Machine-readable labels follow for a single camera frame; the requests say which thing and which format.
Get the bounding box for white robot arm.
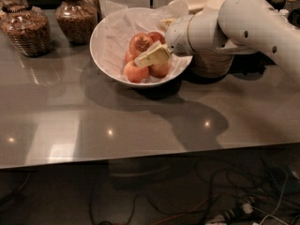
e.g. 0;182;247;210
135;0;300;83

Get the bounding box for white floor cable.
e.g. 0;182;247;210
252;172;300;225

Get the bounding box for front right yellow-red apple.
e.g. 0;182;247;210
149;62;170;78

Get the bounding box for red floor cable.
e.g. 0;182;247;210
149;197;210;225

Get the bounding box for back red apple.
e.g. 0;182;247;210
148;32;165;44

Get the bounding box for glass cereal jar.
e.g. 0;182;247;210
55;0;98;45
1;5;53;57

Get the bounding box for red apple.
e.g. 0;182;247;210
123;61;149;83
148;32;165;44
129;33;154;57

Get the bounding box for dark bottle with cap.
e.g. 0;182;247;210
270;0;285;10

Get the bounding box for middle glass cereal jar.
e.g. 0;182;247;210
55;0;98;45

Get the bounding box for black floor cable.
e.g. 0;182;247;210
88;159;219;225

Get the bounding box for front stack paper bowls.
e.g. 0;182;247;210
187;0;235;80

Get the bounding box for white ceramic bowl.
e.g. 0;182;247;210
89;7;194;89

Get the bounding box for white paper bowl liner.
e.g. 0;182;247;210
99;0;190;84

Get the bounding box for top red apple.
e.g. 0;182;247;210
129;33;154;57

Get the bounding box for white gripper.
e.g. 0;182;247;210
134;15;193;68

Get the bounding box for left glass cereal jar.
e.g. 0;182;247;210
1;5;53;57

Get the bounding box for front left red apple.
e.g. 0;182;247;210
123;61;149;83

